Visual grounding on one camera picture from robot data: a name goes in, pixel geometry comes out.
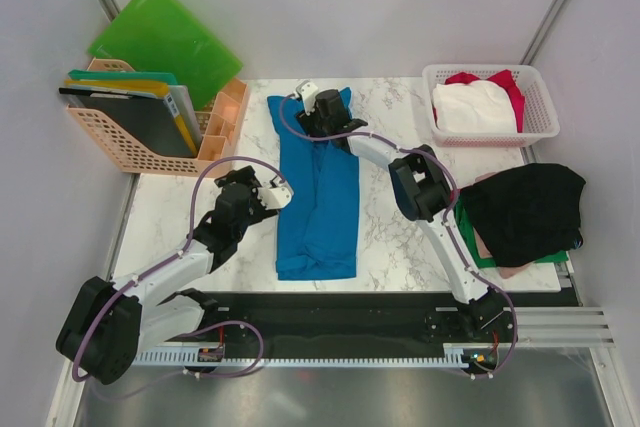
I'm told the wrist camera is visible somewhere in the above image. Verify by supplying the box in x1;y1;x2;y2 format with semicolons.
295;80;320;116
257;184;293;210

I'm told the black t-shirt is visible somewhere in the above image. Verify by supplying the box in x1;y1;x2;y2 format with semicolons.
456;163;586;267

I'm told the green plastic board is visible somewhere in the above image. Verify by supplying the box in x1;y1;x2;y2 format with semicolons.
88;0;243;110

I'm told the orange file rack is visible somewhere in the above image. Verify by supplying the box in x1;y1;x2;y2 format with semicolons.
59;59;202;176

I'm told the red t-shirt in basket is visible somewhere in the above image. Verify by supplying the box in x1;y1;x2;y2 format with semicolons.
444;69;525;133

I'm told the black folder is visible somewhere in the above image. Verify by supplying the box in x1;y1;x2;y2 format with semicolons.
58;87;197;158

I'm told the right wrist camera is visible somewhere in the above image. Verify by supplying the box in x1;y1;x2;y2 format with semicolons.
295;80;320;116

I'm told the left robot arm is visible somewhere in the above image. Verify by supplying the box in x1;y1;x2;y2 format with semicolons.
56;166;293;385

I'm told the green t-shirt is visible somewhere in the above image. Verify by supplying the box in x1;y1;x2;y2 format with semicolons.
454;201;569;269

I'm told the blue t-shirt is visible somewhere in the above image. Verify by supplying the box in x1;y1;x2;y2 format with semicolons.
267;96;360;281

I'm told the white plastic basket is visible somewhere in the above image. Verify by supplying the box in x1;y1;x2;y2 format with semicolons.
422;64;560;148

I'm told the yellow folder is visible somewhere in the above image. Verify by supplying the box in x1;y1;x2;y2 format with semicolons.
64;79;170;98

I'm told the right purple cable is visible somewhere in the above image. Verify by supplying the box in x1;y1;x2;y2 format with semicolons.
278;92;521;380

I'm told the orange compartment tray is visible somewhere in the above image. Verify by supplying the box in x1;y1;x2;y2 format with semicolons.
196;78;250;170

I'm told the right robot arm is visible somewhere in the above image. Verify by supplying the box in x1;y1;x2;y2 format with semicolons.
293;81;503;341

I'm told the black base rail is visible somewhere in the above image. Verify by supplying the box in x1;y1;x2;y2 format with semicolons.
184;289;581;361

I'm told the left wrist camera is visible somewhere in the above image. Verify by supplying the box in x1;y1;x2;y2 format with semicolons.
257;184;293;210

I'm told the pink t-shirt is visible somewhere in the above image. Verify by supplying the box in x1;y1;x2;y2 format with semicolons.
474;172;530;279

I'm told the white cable duct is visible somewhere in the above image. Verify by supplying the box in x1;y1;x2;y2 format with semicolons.
133;342;499;369

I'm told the teal folder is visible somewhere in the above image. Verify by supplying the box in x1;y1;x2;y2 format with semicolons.
68;69;179;85

